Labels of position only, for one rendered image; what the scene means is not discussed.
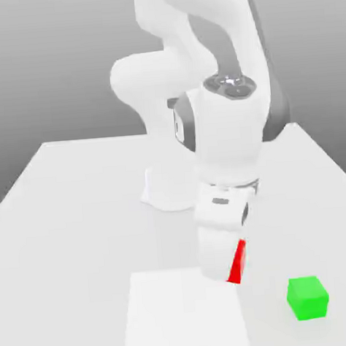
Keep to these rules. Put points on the small red cube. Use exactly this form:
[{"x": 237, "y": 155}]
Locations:
[{"x": 238, "y": 263}]

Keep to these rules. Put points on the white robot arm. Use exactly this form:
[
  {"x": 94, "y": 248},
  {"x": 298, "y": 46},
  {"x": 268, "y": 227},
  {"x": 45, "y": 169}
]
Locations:
[{"x": 225, "y": 133}]

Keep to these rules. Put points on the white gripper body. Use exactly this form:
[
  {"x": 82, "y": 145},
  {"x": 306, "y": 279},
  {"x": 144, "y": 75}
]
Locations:
[{"x": 216, "y": 254}]

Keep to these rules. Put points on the small green cube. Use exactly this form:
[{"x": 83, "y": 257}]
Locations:
[{"x": 307, "y": 298}]

